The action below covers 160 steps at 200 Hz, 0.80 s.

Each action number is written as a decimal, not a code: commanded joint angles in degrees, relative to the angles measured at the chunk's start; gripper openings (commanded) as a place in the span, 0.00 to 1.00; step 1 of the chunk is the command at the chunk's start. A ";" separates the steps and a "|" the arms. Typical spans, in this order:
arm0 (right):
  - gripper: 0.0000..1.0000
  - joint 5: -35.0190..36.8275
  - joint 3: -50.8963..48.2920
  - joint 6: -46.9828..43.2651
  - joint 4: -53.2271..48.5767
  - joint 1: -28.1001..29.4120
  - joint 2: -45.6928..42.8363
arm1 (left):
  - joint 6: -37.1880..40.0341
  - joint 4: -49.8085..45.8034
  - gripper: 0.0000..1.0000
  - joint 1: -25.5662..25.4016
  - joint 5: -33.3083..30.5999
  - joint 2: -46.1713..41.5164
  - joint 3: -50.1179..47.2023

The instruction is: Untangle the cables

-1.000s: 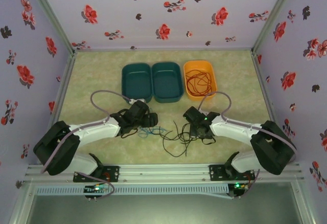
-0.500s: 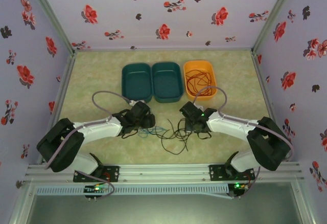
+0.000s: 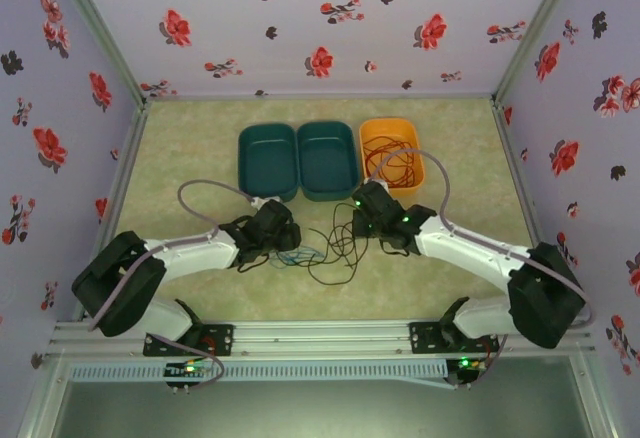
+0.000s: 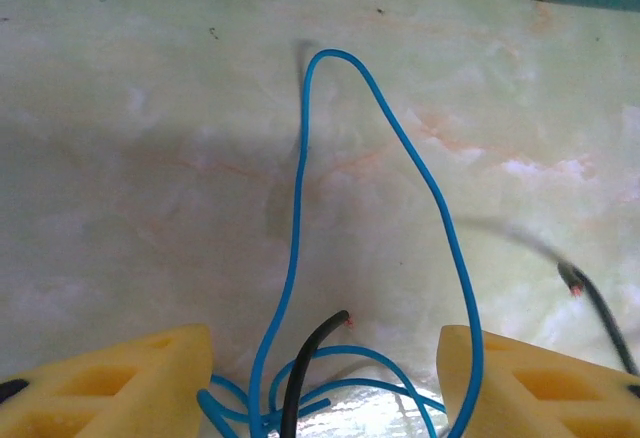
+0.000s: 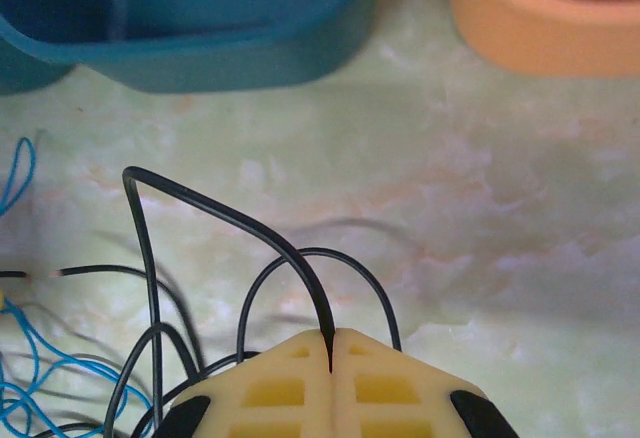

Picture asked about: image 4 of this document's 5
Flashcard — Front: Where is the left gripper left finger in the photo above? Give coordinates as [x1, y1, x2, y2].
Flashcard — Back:
[0, 323, 214, 438]

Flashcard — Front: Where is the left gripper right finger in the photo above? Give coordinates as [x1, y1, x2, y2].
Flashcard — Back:
[437, 325, 640, 438]

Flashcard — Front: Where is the black cable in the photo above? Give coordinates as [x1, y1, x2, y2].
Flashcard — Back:
[282, 260, 640, 438]

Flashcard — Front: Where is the blue cable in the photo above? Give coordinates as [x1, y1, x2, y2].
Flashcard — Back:
[269, 345, 447, 438]
[197, 47, 485, 438]

